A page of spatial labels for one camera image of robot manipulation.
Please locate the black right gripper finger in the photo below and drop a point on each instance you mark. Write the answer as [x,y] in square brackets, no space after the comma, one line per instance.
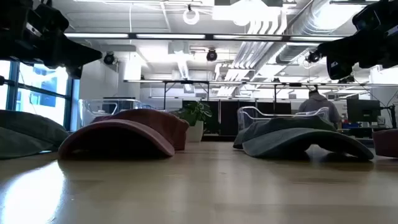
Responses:
[340,67]
[339,48]

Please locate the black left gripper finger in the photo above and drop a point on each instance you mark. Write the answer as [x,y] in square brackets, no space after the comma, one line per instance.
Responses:
[71,53]
[75,72]

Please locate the maroon baseball cap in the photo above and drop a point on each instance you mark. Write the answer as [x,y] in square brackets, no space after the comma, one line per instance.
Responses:
[387,143]
[130,130]

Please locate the slate grey baseball cap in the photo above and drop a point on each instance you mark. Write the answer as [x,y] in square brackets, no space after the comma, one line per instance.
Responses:
[295,140]

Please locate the black round spotlight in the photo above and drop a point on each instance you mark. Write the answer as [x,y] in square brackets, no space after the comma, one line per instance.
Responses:
[312,57]
[211,55]
[109,58]

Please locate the person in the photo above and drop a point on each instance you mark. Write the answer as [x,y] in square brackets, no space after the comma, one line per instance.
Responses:
[317,104]

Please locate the black computer monitor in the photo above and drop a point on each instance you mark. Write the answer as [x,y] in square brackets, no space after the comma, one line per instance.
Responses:
[363,110]

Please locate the dark green baseball cap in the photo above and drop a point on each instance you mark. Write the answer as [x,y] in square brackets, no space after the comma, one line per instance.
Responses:
[28,133]

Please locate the linear ceiling light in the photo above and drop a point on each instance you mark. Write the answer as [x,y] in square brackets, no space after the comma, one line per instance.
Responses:
[171,36]
[236,82]

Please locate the clear plastic bin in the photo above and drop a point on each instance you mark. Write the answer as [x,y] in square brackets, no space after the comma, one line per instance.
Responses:
[248,116]

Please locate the black cabinet row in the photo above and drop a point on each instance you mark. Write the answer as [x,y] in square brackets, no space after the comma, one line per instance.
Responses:
[230,118]

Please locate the potted green plant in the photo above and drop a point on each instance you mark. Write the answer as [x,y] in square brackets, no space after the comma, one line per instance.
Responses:
[196,116]

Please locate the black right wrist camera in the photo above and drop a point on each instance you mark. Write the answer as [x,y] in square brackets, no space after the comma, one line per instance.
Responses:
[367,18]

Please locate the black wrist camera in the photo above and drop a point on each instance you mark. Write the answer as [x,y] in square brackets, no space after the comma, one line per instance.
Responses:
[367,18]
[51,17]

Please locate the silver ventilation duct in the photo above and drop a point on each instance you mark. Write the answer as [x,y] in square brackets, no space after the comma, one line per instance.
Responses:
[311,25]

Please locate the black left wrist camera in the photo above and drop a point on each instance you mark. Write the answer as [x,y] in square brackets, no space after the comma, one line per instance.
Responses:
[51,17]

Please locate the glass window with dark frame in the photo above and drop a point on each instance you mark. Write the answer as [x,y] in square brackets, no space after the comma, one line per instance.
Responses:
[40,93]

